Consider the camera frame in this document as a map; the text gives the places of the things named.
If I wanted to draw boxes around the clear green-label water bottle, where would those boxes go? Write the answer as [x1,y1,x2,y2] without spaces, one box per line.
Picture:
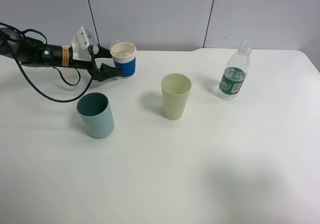
[218,40,252,100]

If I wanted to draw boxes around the pale green plastic cup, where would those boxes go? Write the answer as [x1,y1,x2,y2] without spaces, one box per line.
[161,73,192,120]

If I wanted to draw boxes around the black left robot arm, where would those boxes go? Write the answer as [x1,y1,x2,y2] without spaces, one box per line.
[0,27,122,82]

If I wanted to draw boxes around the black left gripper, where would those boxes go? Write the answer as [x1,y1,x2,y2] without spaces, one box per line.
[37,45,122,82]

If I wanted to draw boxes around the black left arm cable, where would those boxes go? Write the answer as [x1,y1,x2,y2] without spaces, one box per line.
[0,22,97,103]

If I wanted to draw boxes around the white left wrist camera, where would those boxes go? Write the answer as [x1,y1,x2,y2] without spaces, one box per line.
[71,26,99,62]

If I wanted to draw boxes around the blue sleeved paper cup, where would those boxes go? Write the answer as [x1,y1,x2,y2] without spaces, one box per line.
[109,40,137,79]

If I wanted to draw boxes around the teal plastic cup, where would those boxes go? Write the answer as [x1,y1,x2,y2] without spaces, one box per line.
[76,92,115,138]

